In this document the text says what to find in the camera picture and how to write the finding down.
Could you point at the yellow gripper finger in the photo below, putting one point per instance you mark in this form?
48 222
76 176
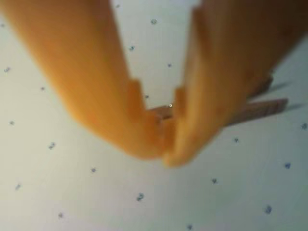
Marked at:
79 72
228 60

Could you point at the wooden clothespin with metal spring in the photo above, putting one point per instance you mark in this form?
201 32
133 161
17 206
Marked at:
264 109

